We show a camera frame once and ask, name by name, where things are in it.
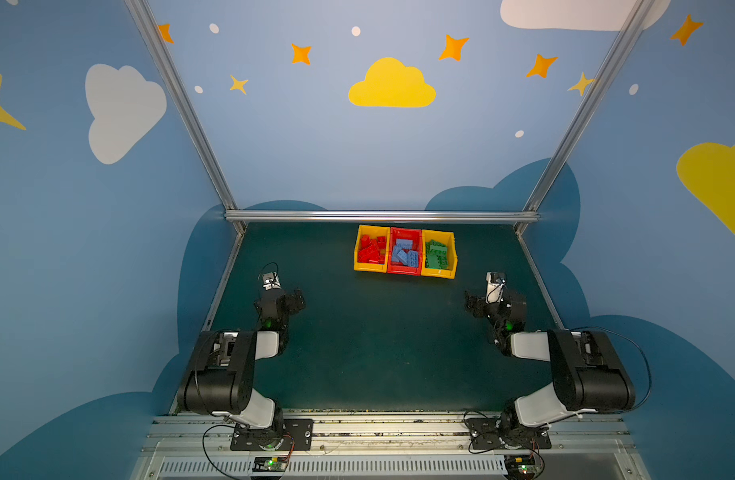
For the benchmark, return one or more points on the controller board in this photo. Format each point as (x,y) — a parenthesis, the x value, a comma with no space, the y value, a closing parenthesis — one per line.
(521,468)
(269,465)

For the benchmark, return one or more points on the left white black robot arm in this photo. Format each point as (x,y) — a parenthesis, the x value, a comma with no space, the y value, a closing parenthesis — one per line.
(219,378)

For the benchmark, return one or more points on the aluminium back frame bar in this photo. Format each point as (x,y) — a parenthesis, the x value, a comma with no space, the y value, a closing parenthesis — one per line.
(381,216)

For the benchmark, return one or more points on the yellow bin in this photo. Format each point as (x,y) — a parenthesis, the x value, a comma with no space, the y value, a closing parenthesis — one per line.
(447,238)
(372,232)

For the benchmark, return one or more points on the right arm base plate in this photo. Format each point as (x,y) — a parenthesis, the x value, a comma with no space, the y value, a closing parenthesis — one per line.
(492,434)

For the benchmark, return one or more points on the aluminium right frame post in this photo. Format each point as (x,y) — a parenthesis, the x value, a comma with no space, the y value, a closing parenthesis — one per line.
(630,32)

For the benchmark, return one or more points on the aluminium frame post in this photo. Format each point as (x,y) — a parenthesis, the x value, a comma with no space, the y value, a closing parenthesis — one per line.
(156,46)
(630,32)

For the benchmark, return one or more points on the aluminium front rail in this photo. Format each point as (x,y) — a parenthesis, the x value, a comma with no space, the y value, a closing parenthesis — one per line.
(387,445)

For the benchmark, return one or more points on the red brick pair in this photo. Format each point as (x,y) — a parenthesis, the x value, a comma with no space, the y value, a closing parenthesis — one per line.
(377,256)

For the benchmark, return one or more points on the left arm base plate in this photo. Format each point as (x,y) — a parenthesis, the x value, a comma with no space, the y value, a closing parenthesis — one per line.
(280,436)

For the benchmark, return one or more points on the right controller board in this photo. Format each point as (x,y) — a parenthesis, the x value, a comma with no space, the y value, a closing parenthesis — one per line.
(521,468)

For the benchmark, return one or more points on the left yellow bin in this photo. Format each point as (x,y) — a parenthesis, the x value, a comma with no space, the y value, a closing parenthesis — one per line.
(372,232)

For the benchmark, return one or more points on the red long brick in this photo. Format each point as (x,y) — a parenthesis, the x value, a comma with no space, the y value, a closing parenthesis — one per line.
(380,242)

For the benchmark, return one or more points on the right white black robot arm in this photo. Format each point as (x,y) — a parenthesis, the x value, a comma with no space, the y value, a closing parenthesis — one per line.
(587,375)

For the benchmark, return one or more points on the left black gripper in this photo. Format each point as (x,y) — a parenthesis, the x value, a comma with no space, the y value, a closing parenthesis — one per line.
(271,297)

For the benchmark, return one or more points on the right yellow bin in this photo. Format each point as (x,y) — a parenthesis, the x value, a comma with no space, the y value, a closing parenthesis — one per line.
(447,238)

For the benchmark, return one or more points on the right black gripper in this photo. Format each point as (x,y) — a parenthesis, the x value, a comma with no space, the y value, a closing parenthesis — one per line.
(493,306)

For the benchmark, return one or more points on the aluminium left frame post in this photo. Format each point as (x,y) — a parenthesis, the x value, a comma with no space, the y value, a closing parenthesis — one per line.
(156,46)

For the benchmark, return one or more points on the left controller board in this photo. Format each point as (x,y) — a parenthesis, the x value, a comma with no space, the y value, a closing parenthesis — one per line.
(269,465)

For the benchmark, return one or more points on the red middle bin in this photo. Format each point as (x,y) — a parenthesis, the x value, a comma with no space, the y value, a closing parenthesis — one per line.
(415,236)

